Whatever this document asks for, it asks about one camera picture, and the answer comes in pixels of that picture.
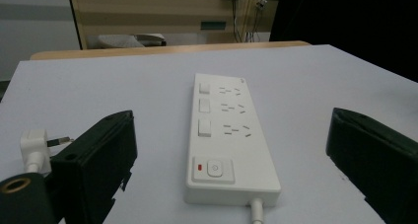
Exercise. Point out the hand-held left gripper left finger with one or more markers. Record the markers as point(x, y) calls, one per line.
point(95, 158)

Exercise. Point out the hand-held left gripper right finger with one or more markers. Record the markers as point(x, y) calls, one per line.
point(378, 158)

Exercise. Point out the white power plug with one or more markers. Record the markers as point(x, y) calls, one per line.
point(36, 150)

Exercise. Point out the white power strip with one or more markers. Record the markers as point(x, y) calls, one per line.
point(226, 141)

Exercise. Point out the grey office chair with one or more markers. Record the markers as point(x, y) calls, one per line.
point(126, 40)

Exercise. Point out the black curtain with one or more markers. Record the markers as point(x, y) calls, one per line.
point(348, 26)

